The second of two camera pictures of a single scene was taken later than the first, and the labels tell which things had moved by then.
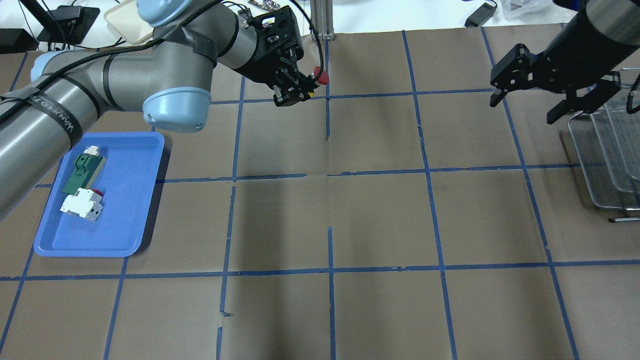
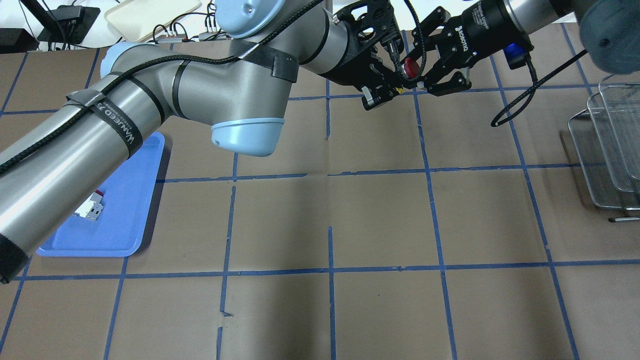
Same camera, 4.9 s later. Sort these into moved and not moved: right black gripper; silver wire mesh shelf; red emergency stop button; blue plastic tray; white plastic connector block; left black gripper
Moved: red emergency stop button; right black gripper; left black gripper
Not moved: blue plastic tray; white plastic connector block; silver wire mesh shelf
